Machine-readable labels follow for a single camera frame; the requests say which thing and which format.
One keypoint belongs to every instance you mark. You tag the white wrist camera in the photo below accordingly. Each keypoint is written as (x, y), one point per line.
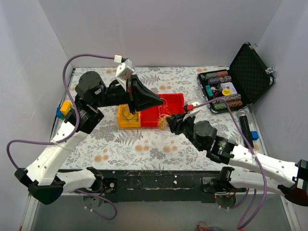
(124, 70)
(191, 109)

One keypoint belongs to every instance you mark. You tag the yellow plastic bin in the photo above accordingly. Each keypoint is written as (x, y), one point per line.
(126, 119)

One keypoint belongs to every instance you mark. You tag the black microphone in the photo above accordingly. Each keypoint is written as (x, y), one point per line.
(242, 115)

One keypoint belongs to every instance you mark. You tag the aluminium frame rail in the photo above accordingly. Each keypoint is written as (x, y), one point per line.
(62, 215)

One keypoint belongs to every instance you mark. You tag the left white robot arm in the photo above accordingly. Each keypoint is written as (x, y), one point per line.
(42, 177)

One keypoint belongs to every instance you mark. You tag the black poker chip case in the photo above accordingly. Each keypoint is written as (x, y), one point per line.
(242, 83)

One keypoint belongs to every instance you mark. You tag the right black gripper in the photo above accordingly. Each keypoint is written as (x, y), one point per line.
(182, 123)

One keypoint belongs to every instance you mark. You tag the yellow green blue block stack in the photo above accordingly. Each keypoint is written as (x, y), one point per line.
(62, 111)

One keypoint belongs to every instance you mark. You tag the red plastic bin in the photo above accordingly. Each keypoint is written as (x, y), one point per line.
(149, 117)
(173, 104)

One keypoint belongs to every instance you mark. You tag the small blue toy block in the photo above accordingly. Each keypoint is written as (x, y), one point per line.
(254, 135)

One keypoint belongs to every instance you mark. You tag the floral table mat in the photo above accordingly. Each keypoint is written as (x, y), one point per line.
(110, 147)

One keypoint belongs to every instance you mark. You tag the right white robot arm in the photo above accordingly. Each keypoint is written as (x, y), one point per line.
(244, 169)

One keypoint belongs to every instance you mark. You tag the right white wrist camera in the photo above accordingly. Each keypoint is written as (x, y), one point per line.
(191, 109)

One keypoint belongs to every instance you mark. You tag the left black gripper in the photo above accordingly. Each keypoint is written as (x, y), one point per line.
(131, 94)

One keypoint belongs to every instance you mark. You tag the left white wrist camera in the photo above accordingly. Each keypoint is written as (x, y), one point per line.
(124, 70)

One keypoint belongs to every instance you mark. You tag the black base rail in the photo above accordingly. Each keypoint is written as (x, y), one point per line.
(151, 185)

